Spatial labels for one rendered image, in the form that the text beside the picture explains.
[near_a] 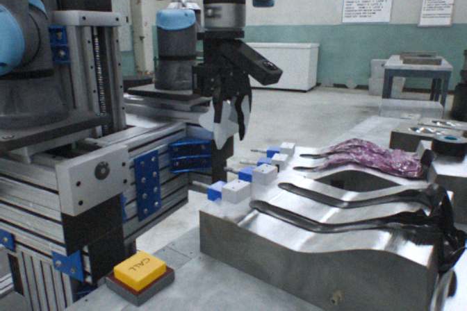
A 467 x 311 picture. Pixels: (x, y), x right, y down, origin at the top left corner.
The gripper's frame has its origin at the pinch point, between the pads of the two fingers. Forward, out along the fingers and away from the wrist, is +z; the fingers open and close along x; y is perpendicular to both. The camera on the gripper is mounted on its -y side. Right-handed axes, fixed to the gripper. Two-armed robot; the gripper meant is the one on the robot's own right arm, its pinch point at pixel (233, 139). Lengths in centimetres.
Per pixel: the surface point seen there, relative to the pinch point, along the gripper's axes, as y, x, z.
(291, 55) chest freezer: 299, -601, 28
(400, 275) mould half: -32.5, 8.3, 10.3
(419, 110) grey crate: 25, -363, 62
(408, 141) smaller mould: -17, -78, 17
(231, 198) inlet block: -1.3, 2.5, 11.0
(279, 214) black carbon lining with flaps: -10.1, -0.5, 12.8
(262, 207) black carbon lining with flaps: -6.5, -0.3, 12.4
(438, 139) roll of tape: -29, -47, 6
